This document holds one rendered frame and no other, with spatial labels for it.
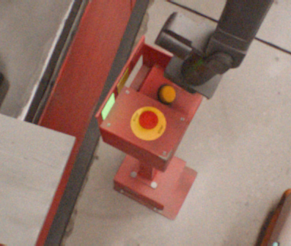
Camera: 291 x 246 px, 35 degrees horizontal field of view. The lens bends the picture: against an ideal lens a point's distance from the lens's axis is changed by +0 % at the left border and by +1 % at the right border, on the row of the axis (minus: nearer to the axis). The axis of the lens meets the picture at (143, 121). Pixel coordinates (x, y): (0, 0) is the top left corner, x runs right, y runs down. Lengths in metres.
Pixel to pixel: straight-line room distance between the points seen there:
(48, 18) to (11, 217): 0.42
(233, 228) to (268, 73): 0.63
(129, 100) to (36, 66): 0.20
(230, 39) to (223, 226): 1.12
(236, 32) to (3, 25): 0.49
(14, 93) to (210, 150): 1.01
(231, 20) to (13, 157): 0.38
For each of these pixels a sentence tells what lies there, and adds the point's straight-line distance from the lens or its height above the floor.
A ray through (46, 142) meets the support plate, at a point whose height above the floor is 1.00.
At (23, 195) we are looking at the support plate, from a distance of 0.71.
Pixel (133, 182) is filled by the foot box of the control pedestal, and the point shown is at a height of 0.12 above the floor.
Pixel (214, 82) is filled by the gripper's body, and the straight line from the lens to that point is 0.89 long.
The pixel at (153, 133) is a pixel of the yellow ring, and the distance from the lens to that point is 0.94.
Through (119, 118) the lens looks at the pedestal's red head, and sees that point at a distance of 0.96.
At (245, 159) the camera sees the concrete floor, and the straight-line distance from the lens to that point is 1.78.
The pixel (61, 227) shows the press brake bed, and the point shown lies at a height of 0.05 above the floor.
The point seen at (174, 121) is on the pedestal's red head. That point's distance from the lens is 0.96.
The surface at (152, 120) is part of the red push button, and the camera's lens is 0.92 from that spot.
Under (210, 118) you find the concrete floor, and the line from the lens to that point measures 1.80.
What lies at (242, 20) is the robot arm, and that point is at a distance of 0.65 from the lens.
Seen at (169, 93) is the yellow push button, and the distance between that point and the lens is 1.03.
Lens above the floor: 1.68
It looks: 72 degrees down
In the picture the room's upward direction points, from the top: 1 degrees clockwise
